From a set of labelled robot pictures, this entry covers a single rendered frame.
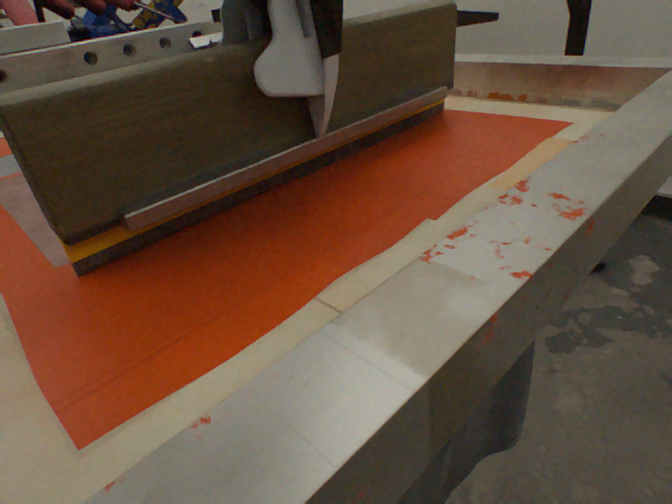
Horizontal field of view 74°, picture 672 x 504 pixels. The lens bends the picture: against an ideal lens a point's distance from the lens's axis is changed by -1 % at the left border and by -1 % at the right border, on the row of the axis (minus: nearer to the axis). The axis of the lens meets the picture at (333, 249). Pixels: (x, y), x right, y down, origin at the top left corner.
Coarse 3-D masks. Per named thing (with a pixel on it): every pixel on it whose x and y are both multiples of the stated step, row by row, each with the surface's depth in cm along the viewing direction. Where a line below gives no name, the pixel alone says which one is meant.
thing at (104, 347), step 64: (0, 192) 40; (320, 192) 31; (0, 256) 29; (64, 256) 28; (192, 256) 26; (256, 256) 25; (320, 256) 24; (64, 320) 22; (128, 320) 21; (192, 320) 21; (256, 320) 20; (64, 384) 18; (128, 384) 18
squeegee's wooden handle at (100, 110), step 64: (448, 0) 39; (192, 64) 25; (384, 64) 35; (448, 64) 41; (0, 128) 22; (64, 128) 21; (128, 128) 23; (192, 128) 26; (256, 128) 29; (64, 192) 22; (128, 192) 24
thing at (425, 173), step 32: (416, 128) 41; (448, 128) 40; (480, 128) 39; (512, 128) 38; (544, 128) 37; (352, 160) 36; (384, 160) 35; (416, 160) 34; (448, 160) 34; (480, 160) 33; (512, 160) 32; (352, 192) 31; (384, 192) 30; (416, 192) 30; (448, 192) 29
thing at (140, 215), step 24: (408, 96) 38; (432, 96) 39; (360, 120) 34; (384, 120) 35; (288, 144) 31; (312, 144) 31; (336, 144) 33; (240, 168) 28; (264, 168) 29; (168, 192) 26; (192, 192) 26; (216, 192) 27; (120, 216) 24; (144, 216) 24; (168, 216) 25
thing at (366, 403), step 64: (512, 64) 44; (576, 64) 40; (640, 64) 37; (640, 128) 25; (512, 192) 20; (576, 192) 19; (640, 192) 23; (448, 256) 16; (512, 256) 16; (576, 256) 18; (384, 320) 14; (448, 320) 13; (512, 320) 15; (256, 384) 12; (320, 384) 12; (384, 384) 12; (448, 384) 12; (192, 448) 11; (256, 448) 10; (320, 448) 10; (384, 448) 11
